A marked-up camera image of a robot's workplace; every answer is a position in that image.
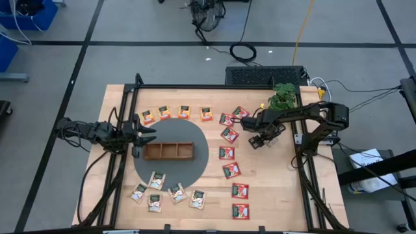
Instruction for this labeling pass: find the black beam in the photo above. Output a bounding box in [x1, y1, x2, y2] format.
[337, 150, 416, 187]

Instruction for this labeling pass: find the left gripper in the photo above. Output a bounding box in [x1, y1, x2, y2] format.
[125, 113, 157, 159]

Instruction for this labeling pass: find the coiled black cable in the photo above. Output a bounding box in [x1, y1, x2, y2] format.
[229, 0, 257, 63]

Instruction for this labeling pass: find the black cart leg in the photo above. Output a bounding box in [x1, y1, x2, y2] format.
[0, 99, 13, 116]

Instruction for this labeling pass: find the blue plastic bin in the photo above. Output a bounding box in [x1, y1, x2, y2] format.
[0, 0, 59, 31]
[0, 32, 20, 73]

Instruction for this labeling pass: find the black perforated computer case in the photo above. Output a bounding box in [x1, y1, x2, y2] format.
[225, 66, 309, 87]

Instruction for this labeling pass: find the green potted plant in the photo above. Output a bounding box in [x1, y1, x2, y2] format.
[267, 83, 298, 111]

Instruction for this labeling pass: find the dark grey side table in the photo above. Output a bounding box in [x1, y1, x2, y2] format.
[331, 148, 416, 233]

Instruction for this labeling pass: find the wooden three-compartment tray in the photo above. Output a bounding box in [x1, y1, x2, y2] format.
[142, 142, 196, 161]

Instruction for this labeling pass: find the white looped cable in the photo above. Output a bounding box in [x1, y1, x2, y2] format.
[310, 77, 333, 108]

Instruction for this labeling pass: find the white paper sheet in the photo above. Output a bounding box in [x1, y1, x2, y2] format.
[346, 148, 399, 195]

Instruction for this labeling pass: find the black arm base cable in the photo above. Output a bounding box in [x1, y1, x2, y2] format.
[77, 151, 110, 225]

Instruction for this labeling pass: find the black floor fan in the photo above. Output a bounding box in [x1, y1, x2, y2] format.
[189, 0, 227, 33]

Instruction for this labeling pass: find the black aluminium table frame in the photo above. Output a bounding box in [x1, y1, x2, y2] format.
[77, 72, 350, 234]

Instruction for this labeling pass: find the grey metal base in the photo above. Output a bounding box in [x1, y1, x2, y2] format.
[0, 71, 30, 83]

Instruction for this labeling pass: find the black bundle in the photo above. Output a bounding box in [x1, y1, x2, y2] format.
[15, 0, 45, 16]

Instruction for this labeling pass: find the thin black cable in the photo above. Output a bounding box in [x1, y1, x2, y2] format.
[320, 79, 402, 94]
[349, 86, 402, 113]

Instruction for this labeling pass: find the round grey mat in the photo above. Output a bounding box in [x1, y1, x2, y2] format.
[133, 118, 210, 192]

